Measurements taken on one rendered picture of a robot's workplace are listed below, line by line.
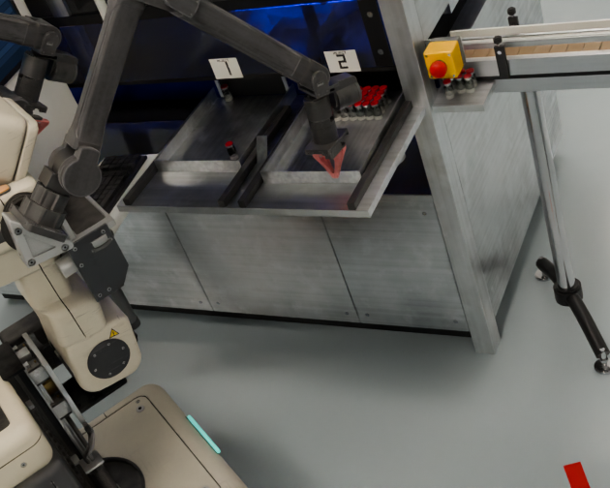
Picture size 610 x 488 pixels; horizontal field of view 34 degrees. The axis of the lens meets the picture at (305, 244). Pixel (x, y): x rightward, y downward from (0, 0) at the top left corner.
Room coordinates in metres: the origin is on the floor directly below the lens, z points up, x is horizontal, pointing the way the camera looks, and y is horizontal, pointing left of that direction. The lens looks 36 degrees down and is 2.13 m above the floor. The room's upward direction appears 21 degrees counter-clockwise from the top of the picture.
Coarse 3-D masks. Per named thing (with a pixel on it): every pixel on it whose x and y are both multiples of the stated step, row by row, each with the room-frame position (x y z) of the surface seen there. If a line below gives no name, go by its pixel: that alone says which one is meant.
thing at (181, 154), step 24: (216, 96) 2.51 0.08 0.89; (264, 96) 2.42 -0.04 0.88; (288, 96) 2.32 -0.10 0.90; (192, 120) 2.40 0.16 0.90; (216, 120) 2.39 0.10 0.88; (240, 120) 2.34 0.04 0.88; (264, 120) 2.29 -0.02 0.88; (168, 144) 2.30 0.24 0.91; (192, 144) 2.31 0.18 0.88; (216, 144) 2.26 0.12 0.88; (240, 144) 2.21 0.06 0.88; (168, 168) 2.22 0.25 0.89; (192, 168) 2.18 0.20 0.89; (216, 168) 2.13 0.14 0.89
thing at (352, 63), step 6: (324, 54) 2.19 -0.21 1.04; (330, 54) 2.18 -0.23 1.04; (348, 54) 2.16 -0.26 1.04; (354, 54) 2.15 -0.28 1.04; (330, 60) 2.19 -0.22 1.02; (336, 60) 2.18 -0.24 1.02; (348, 60) 2.16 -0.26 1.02; (354, 60) 2.15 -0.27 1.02; (330, 66) 2.19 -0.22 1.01; (336, 66) 2.18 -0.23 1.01; (342, 66) 2.17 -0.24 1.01; (348, 66) 2.16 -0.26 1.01; (354, 66) 2.15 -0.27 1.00; (330, 72) 2.19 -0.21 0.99; (336, 72) 2.18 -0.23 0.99; (342, 72) 2.18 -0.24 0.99
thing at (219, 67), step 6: (210, 60) 2.39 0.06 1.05; (216, 60) 2.38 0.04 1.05; (222, 60) 2.37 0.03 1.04; (228, 60) 2.36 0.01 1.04; (234, 60) 2.35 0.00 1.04; (216, 66) 2.39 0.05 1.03; (222, 66) 2.38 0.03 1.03; (234, 66) 2.35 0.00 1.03; (216, 72) 2.39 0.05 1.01; (222, 72) 2.38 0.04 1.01; (228, 72) 2.37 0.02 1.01; (234, 72) 2.36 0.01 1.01; (240, 72) 2.35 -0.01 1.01; (216, 78) 2.40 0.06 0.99
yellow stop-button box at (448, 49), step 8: (432, 40) 2.08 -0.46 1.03; (440, 40) 2.07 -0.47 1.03; (448, 40) 2.05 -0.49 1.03; (456, 40) 2.04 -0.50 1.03; (432, 48) 2.04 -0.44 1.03; (440, 48) 2.03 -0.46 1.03; (448, 48) 2.01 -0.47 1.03; (456, 48) 2.02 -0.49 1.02; (424, 56) 2.04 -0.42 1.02; (432, 56) 2.02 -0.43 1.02; (440, 56) 2.01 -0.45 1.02; (448, 56) 2.00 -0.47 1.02; (456, 56) 2.01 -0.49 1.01; (464, 56) 2.05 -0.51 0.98; (448, 64) 2.00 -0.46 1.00; (456, 64) 2.00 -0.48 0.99; (464, 64) 2.04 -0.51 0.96; (448, 72) 2.01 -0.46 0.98; (456, 72) 2.00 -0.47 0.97
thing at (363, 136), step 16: (400, 96) 2.09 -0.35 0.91; (304, 112) 2.21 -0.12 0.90; (304, 128) 2.17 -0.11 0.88; (352, 128) 2.09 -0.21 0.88; (368, 128) 2.06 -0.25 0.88; (384, 128) 1.99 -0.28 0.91; (288, 144) 2.12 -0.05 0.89; (304, 144) 2.10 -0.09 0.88; (352, 144) 2.02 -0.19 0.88; (368, 144) 1.99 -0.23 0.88; (272, 160) 2.05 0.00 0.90; (288, 160) 2.06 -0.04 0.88; (304, 160) 2.03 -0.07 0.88; (352, 160) 1.95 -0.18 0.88; (368, 160) 1.89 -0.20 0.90; (272, 176) 1.98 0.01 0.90; (288, 176) 1.96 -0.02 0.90; (304, 176) 1.93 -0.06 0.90; (320, 176) 1.91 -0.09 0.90; (352, 176) 1.86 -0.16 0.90
